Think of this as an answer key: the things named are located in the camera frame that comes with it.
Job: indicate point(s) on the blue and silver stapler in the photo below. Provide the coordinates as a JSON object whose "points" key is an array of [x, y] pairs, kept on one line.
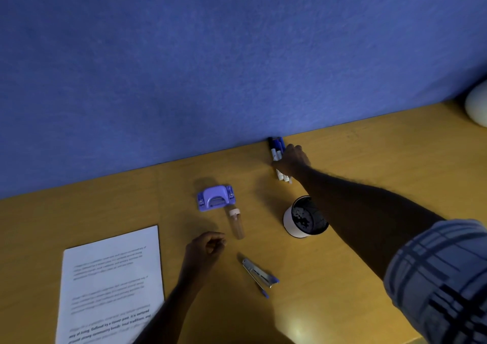
{"points": [[258, 273]]}

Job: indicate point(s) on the person's left fingers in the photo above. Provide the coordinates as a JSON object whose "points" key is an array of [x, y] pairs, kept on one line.
{"points": [[217, 241]]}

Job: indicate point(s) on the white cup with black interior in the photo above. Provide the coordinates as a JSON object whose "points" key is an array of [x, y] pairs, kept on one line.
{"points": [[300, 222]]}

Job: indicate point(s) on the plaid shirt sleeve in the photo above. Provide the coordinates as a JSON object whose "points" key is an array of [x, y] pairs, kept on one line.
{"points": [[441, 282]]}

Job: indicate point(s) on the person's left hand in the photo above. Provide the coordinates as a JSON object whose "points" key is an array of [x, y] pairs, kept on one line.
{"points": [[201, 252]]}

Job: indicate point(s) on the white round object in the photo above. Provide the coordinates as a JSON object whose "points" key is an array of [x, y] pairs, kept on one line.
{"points": [[478, 104]]}

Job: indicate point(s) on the person's left forearm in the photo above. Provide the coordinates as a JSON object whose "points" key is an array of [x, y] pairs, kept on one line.
{"points": [[171, 313]]}

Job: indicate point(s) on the clear vial with white cap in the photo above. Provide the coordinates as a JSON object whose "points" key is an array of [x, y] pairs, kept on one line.
{"points": [[236, 223]]}

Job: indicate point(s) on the purple hole punch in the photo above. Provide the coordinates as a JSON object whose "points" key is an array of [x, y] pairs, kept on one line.
{"points": [[214, 198]]}

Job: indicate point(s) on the person's right fingers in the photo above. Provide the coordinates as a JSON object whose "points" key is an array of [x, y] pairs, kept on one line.
{"points": [[282, 157]]}

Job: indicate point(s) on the black cap whiteboard marker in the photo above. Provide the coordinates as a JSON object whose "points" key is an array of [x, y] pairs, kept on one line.
{"points": [[272, 146]]}

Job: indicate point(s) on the printed white paper sheet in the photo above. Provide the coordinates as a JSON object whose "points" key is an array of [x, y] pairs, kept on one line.
{"points": [[110, 290]]}

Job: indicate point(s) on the person's right hand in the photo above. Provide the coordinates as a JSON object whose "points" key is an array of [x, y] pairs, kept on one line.
{"points": [[295, 161]]}

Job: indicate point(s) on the person's right forearm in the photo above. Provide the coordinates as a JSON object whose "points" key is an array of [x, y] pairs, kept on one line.
{"points": [[365, 218]]}

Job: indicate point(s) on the blue cap whiteboard marker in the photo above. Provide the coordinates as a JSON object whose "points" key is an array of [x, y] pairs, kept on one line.
{"points": [[282, 145], [277, 150]]}

